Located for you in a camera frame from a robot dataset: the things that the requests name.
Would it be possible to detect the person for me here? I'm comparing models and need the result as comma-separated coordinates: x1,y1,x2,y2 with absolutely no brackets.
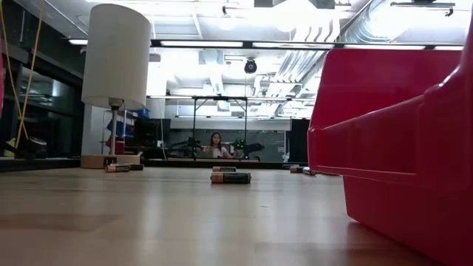
202,132,238,160

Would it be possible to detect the black panel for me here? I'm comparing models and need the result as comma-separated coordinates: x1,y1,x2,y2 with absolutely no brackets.
287,117,312,164

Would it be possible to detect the black cabinet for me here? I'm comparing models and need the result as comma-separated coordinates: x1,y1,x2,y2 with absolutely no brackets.
133,117,171,149

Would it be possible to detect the blue shelf bin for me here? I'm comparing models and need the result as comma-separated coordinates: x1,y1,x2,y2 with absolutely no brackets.
106,108,151,138

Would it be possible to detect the red shelf bin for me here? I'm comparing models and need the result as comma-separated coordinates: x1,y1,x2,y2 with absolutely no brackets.
105,136,126,155

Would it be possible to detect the white shade wooden base lamp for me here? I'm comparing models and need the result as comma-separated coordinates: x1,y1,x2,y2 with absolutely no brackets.
80,3,152,170

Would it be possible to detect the black folding table frame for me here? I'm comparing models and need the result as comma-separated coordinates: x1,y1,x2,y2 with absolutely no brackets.
191,95,249,160

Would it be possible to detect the black overhead camera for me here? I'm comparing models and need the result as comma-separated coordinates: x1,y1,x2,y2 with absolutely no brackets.
243,58,259,75

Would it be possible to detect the silver ventilation duct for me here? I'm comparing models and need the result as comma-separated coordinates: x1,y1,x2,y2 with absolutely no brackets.
339,0,398,44

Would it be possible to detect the yellow cable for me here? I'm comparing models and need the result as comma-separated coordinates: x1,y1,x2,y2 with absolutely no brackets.
0,0,44,149

